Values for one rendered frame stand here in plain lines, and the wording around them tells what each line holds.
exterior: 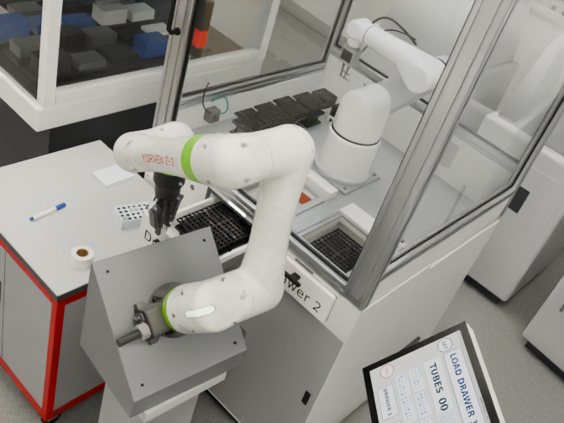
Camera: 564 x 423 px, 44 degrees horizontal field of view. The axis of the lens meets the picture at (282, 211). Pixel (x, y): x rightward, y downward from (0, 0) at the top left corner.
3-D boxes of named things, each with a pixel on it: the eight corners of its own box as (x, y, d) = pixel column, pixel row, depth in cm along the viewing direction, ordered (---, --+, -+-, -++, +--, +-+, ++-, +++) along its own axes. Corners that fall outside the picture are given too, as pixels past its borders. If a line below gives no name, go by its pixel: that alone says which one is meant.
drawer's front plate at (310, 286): (322, 323, 218) (333, 299, 212) (259, 267, 231) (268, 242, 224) (326, 321, 220) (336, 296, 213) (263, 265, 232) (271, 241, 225)
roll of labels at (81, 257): (89, 272, 217) (91, 263, 214) (66, 267, 216) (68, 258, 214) (95, 257, 222) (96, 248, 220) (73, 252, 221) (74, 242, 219)
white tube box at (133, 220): (120, 230, 235) (122, 221, 233) (112, 214, 240) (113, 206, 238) (154, 224, 242) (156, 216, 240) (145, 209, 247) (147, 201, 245)
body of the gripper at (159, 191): (171, 169, 205) (167, 194, 211) (148, 179, 199) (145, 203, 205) (188, 184, 202) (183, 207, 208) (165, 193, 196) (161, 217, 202)
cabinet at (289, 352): (280, 482, 264) (347, 346, 216) (117, 310, 308) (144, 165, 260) (415, 367, 329) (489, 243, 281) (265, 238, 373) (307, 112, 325)
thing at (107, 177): (106, 189, 250) (106, 185, 249) (91, 175, 254) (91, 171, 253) (133, 179, 259) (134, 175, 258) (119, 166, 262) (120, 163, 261)
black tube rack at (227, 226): (207, 265, 222) (211, 251, 218) (173, 233, 230) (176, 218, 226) (256, 242, 237) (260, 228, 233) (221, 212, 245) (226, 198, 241)
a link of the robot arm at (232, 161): (276, 185, 153) (271, 130, 150) (230, 197, 145) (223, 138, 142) (227, 179, 166) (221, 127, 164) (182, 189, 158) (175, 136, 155)
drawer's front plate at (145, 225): (195, 292, 214) (202, 267, 207) (138, 237, 226) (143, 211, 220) (199, 290, 215) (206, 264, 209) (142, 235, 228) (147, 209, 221)
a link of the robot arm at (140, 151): (225, 175, 166) (216, 129, 163) (185, 188, 159) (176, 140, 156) (147, 165, 193) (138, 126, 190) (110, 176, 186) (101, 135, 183)
